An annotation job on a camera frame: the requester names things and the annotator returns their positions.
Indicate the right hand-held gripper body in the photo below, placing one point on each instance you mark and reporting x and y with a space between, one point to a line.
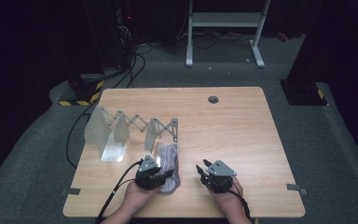
218 179

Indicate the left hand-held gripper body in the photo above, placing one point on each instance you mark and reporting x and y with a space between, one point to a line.
147 177

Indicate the striped towel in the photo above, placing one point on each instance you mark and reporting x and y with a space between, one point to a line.
167 155

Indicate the expandable metal book rack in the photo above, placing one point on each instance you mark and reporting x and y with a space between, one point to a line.
112 133

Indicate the person's right hand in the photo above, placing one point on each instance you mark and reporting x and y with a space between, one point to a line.
227 197

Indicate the person's left hand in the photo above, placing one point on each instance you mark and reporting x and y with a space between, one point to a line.
140 197

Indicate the grey round table grommet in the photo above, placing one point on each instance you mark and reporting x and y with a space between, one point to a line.
213 99

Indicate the grey tape strip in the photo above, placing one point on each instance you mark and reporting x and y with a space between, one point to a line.
296 188
71 191

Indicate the black hazard-striped base block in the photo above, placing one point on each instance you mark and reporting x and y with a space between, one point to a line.
304 91
85 90

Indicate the white metal stand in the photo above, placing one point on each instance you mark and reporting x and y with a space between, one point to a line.
227 19

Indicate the small red floor object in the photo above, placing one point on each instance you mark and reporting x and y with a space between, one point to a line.
282 36

